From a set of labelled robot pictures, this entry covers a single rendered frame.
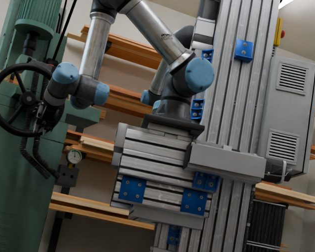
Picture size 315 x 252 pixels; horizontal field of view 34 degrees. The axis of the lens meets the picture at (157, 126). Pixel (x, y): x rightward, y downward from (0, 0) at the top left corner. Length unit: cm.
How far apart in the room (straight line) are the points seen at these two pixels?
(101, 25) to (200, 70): 40
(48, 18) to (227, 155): 109
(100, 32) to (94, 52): 8
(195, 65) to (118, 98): 267
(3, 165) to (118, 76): 293
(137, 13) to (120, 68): 317
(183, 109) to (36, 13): 86
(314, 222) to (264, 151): 350
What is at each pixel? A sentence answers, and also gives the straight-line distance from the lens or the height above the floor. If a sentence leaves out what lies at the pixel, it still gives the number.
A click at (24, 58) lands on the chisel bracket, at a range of 239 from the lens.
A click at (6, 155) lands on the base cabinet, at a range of 219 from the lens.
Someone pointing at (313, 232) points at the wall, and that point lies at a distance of 557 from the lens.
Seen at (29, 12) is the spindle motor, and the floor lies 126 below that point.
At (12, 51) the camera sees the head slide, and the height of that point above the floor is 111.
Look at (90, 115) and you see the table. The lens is 229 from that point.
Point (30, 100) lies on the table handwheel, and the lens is 203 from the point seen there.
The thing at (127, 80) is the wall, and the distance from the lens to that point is 499.
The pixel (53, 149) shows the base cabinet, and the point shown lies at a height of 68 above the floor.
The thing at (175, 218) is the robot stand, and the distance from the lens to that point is 200.
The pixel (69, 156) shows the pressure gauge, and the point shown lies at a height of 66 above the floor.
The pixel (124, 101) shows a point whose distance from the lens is 448.
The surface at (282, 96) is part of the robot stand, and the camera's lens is 220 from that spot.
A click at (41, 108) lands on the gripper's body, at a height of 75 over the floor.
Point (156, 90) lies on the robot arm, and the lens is 271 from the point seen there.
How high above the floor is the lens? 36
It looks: 13 degrees up
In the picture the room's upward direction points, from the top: 11 degrees clockwise
